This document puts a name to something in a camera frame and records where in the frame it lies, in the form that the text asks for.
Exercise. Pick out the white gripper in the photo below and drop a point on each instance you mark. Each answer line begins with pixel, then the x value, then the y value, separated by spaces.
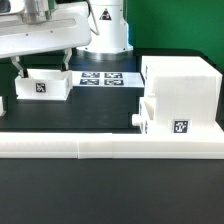
pixel 37 26

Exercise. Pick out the white front drawer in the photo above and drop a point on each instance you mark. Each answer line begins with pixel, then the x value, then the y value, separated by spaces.
pixel 144 119

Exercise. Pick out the white drawer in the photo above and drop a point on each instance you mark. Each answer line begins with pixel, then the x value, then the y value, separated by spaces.
pixel 144 119
pixel 44 84

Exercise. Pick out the white drawer cabinet box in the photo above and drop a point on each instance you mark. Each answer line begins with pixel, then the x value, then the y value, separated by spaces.
pixel 185 90

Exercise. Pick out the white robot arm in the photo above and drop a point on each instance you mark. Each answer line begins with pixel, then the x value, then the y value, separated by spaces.
pixel 96 27

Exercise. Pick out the white rear drawer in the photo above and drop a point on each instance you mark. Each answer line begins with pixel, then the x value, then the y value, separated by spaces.
pixel 44 84

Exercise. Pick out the white fiducial marker sheet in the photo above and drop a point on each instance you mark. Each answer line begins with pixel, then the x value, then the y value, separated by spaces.
pixel 107 79

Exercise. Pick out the white L-shaped boundary rail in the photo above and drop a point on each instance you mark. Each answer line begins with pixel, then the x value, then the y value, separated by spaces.
pixel 110 146

